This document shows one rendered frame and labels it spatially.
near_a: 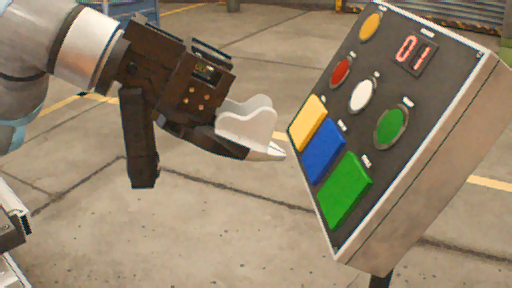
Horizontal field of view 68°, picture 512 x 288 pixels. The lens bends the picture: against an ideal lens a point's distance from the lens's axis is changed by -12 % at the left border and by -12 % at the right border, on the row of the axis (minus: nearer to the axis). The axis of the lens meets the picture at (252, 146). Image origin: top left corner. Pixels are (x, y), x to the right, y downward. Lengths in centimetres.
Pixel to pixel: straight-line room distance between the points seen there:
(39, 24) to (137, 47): 9
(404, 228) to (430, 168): 8
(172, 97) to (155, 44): 5
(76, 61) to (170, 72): 9
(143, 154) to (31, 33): 16
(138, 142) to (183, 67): 9
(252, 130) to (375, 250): 19
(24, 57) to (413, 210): 43
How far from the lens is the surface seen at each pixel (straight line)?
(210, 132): 41
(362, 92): 58
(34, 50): 42
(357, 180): 49
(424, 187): 47
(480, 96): 45
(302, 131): 67
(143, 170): 44
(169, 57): 41
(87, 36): 40
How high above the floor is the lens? 129
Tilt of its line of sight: 27 degrees down
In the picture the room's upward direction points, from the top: straight up
